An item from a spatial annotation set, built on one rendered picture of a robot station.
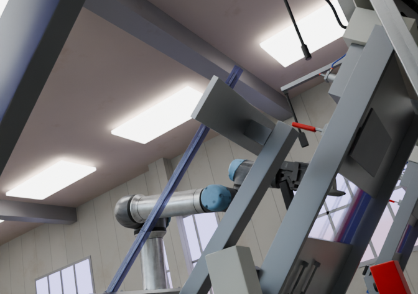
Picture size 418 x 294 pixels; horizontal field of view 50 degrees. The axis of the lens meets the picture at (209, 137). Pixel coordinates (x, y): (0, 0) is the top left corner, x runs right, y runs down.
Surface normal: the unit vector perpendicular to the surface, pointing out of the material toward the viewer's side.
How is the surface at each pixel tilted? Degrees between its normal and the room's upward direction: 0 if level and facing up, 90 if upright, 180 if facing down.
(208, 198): 90
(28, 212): 90
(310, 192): 90
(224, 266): 90
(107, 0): 180
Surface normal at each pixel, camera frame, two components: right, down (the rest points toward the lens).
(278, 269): -0.49, -0.24
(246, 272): 0.85, -0.39
